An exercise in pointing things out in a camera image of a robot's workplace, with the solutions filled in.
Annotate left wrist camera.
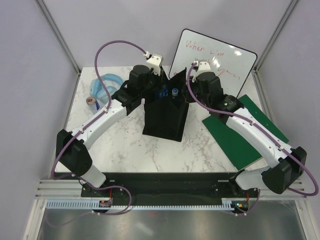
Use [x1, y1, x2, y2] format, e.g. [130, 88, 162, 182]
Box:
[143, 51, 163, 76]

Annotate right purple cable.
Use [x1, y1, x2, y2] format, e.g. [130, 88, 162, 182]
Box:
[186, 61, 320, 217]

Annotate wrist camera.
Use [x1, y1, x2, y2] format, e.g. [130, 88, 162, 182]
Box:
[191, 60, 211, 82]
[143, 51, 163, 76]

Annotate whiteboard with red writing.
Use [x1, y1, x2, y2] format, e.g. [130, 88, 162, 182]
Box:
[169, 29, 258, 97]

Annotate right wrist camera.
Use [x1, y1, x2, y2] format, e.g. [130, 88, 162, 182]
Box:
[191, 60, 211, 82]

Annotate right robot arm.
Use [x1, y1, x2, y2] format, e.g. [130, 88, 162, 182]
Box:
[186, 71, 307, 197]

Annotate water bottle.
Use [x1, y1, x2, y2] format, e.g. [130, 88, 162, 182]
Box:
[156, 84, 168, 99]
[171, 88, 179, 99]

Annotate black canvas bag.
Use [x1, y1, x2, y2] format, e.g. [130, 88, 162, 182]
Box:
[142, 69, 189, 142]

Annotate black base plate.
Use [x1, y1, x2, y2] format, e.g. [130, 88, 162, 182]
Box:
[81, 172, 258, 206]

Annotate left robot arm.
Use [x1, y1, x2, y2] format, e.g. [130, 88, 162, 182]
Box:
[56, 65, 168, 197]

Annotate silver can back left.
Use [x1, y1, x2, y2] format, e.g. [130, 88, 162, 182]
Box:
[86, 96, 100, 114]

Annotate white cable duct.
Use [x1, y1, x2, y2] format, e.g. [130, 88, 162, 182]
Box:
[45, 199, 235, 211]

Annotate blue headphones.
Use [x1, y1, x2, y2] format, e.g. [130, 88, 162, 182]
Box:
[89, 73, 124, 107]

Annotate green board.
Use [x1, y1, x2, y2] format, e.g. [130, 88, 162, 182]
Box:
[202, 95, 289, 171]

